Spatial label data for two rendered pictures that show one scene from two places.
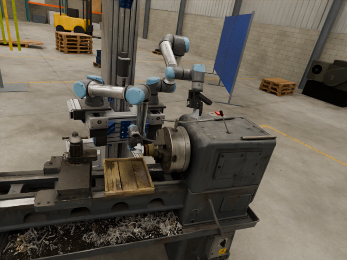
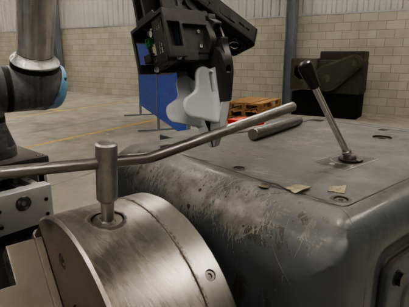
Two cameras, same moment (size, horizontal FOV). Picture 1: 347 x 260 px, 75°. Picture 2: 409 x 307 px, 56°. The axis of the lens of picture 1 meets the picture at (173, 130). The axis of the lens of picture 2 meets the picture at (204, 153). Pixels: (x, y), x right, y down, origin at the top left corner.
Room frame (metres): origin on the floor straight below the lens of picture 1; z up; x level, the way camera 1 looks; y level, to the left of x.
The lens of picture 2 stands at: (0.93, 0.01, 1.41)
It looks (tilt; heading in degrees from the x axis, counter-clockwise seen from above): 14 degrees down; 343
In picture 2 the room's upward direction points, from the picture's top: straight up
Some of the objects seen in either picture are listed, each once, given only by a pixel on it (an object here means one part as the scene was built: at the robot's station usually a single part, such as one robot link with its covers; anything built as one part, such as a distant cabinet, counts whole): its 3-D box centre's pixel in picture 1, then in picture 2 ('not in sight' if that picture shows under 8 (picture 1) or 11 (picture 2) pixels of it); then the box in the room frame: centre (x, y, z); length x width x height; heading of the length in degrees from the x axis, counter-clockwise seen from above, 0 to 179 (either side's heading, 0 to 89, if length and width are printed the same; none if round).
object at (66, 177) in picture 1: (75, 168); not in sight; (1.13, 0.57, 0.95); 0.43 x 0.17 x 0.05; 22
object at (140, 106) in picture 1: (142, 113); not in sight; (1.63, 0.26, 1.19); 0.12 x 0.11 x 0.49; 79
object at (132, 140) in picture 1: (135, 142); not in sight; (1.35, 0.24, 1.08); 0.12 x 0.09 x 0.08; 21
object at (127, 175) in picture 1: (127, 175); not in sight; (1.23, 0.26, 0.89); 0.36 x 0.30 x 0.04; 22
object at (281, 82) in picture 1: (278, 86); (254, 109); (8.82, -3.67, 0.22); 1.25 x 0.86 x 0.44; 133
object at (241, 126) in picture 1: (220, 148); (303, 242); (1.51, -0.37, 1.06); 0.59 x 0.48 x 0.39; 112
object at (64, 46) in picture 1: (74, 43); not in sight; (9.85, 4.75, 0.36); 1.26 x 0.86 x 0.73; 141
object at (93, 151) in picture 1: (80, 157); not in sight; (1.19, 0.56, 0.99); 0.20 x 0.10 x 0.05; 112
